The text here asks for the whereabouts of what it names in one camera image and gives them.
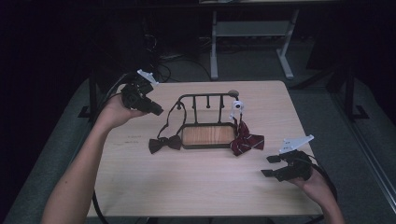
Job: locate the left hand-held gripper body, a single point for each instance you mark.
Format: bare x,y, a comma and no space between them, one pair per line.
137,93

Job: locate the black hook rack wooden base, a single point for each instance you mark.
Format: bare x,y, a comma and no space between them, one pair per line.
208,135

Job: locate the black metal stand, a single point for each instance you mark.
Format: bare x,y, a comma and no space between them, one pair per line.
92,93
350,93

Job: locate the dark brown bow tie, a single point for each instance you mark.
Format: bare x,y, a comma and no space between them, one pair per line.
165,143

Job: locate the grey round disc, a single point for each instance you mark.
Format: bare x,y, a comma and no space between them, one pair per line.
233,92

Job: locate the white power strip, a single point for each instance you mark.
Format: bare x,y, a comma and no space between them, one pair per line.
171,56

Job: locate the red striped bow tie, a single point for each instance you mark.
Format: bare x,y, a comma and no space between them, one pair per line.
246,140

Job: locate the person's right hand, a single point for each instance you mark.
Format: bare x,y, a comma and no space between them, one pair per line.
311,185

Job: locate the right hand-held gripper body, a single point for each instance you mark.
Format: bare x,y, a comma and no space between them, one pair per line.
295,168

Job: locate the person's left hand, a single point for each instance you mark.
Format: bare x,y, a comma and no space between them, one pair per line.
113,113

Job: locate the grey metal stand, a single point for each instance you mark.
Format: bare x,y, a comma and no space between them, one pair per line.
249,28

